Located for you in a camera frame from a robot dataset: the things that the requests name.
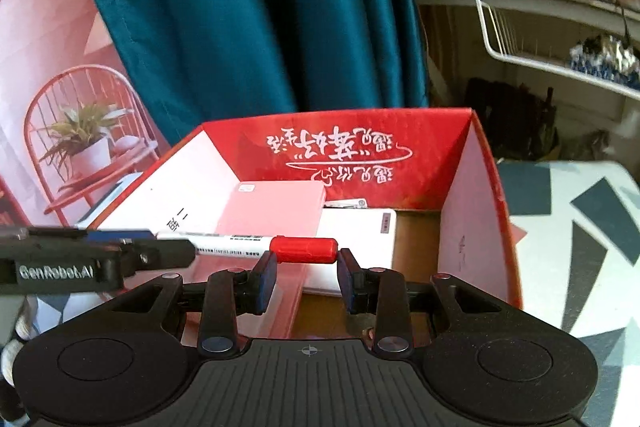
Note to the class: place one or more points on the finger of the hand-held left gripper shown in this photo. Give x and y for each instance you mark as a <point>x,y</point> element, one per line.
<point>165,254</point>
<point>120,236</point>

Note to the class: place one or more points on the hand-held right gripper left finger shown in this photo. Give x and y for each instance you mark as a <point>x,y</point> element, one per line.
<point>265,282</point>

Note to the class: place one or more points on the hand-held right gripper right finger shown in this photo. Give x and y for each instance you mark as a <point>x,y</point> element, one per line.
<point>347,282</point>

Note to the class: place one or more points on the red capped white marker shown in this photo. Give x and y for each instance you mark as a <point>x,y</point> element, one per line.
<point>305,249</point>

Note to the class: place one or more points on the white box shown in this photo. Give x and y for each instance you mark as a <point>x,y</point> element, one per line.
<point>360,232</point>

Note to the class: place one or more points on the pink box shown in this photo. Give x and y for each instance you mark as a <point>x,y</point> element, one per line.
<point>270,212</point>

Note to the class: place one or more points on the red strawberry cardboard box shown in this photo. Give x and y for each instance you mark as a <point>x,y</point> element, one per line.
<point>350,142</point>

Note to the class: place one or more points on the geometric patterned tablecloth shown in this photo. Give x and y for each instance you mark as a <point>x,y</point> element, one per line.
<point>575,257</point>

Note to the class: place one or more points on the dark items under desk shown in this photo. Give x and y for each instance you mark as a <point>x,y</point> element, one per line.
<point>510,117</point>

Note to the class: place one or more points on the teal curtain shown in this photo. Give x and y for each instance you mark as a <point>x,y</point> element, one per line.
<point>225,7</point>

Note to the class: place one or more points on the pile of foil wrappers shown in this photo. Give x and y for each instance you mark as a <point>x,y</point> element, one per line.
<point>605,54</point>

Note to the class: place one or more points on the wall poster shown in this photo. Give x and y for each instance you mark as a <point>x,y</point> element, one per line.
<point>50,57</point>

